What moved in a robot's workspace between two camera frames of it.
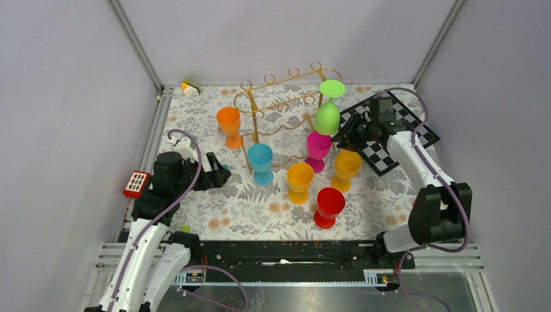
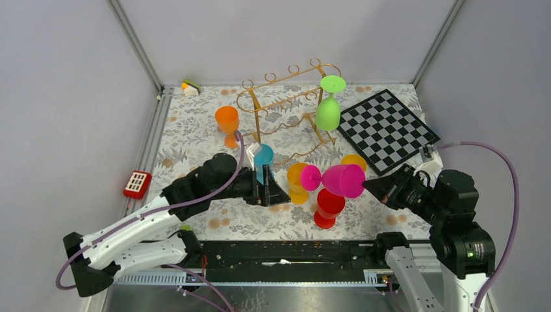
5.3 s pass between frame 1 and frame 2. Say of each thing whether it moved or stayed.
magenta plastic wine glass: moved
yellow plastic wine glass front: stayed
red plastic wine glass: stayed
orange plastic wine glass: stayed
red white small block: stayed
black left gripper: moved
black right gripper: moved
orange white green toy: stayed
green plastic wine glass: stayed
